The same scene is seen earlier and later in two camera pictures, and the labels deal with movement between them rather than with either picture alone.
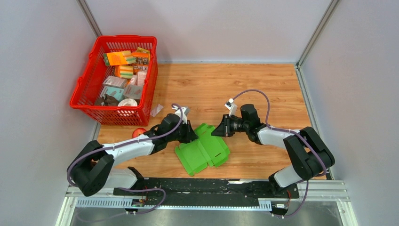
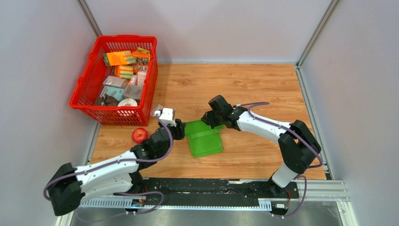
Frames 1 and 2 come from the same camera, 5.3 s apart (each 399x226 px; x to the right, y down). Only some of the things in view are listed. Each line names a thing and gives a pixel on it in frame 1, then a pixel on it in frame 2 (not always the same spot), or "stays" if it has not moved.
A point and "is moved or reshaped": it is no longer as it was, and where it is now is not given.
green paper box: (206, 149) is moved or reshaped
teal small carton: (117, 92) stays
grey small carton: (115, 82) stays
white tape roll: (132, 102) stays
